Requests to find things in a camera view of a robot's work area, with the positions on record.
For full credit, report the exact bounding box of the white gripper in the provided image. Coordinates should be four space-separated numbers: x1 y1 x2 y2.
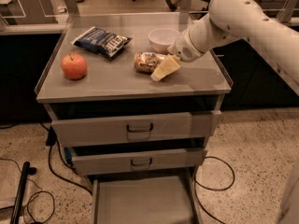
150 29 203 81

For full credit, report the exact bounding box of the orange soda can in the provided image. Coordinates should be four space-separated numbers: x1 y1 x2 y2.
134 52 165 73

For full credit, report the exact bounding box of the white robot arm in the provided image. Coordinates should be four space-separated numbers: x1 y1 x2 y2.
166 0 299 94

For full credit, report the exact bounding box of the grey drawer cabinet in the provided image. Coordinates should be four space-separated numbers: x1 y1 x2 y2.
34 12 234 224

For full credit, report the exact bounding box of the top grey drawer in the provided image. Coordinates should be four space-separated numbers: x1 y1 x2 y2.
51 110 221 147

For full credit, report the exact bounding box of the grey drawer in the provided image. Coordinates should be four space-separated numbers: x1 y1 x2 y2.
51 110 221 147
73 147 206 175
90 174 203 224

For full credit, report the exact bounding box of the middle grey drawer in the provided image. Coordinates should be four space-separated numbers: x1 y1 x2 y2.
73 147 206 175

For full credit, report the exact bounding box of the bottom grey drawer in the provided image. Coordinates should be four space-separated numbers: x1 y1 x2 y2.
90 174 203 224

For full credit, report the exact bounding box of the white bowl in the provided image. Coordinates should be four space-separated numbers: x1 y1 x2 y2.
148 28 179 54

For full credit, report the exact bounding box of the blue chip bag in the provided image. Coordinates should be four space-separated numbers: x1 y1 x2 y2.
71 27 132 59

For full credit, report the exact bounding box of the red apple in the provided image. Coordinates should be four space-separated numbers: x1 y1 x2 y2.
61 53 88 80

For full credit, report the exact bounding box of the black pole on floor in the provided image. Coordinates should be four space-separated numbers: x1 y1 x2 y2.
9 161 34 224

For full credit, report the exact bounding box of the black floor cable right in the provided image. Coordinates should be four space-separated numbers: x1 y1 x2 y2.
193 156 236 224

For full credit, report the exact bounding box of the black floor cable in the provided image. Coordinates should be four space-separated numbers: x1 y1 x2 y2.
38 121 93 196
193 156 236 224

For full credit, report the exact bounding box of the black floor cable left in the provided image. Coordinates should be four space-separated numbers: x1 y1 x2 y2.
38 121 93 196

